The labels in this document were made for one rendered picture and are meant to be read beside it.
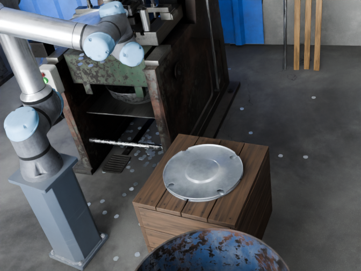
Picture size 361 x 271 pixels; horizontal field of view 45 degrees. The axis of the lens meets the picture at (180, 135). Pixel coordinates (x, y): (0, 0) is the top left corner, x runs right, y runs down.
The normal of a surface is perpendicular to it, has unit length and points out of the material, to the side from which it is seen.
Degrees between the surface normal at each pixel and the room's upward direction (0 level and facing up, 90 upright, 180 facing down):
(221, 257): 88
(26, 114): 7
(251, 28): 90
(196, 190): 0
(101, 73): 90
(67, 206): 90
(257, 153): 0
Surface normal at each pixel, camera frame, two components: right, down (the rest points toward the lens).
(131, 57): 0.50, 0.38
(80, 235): 0.87, 0.18
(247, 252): -0.57, 0.54
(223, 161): -0.16, -0.79
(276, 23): -0.35, 0.61
